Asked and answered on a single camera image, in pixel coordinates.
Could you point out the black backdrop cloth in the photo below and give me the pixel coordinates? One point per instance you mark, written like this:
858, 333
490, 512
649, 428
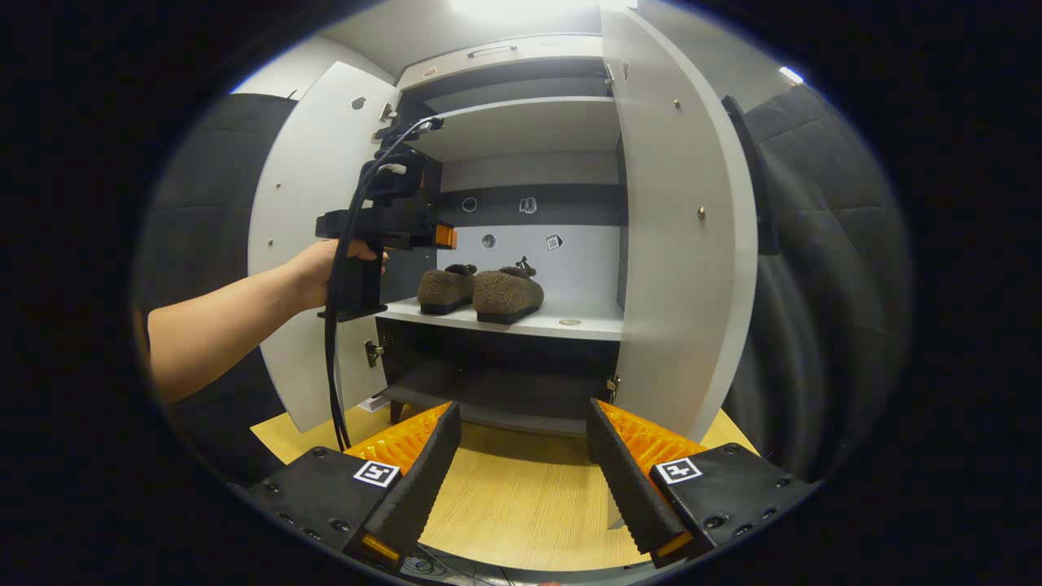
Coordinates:
830, 285

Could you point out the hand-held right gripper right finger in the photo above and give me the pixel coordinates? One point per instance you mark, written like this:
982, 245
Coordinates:
623, 480

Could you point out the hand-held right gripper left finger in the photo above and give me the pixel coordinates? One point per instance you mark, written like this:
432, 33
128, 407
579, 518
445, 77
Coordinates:
427, 480

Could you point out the small ceiling light panel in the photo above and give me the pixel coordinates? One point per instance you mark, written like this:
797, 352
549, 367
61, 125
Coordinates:
791, 76

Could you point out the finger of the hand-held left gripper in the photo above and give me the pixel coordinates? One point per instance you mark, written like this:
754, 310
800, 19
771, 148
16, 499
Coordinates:
445, 236

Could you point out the large ceiling light panel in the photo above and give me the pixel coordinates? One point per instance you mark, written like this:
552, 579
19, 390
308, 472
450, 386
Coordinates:
529, 8

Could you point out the brown fuzzy shoe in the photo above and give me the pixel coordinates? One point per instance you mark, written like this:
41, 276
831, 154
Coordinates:
446, 289
506, 295

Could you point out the white shoe cabinet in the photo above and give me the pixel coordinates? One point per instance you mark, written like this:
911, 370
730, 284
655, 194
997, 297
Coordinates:
521, 126

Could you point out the white cabinet drawer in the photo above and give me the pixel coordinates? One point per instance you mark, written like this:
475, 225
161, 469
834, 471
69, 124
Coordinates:
529, 53

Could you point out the white cabinet door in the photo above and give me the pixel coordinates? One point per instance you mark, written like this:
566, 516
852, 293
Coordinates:
676, 285
301, 163

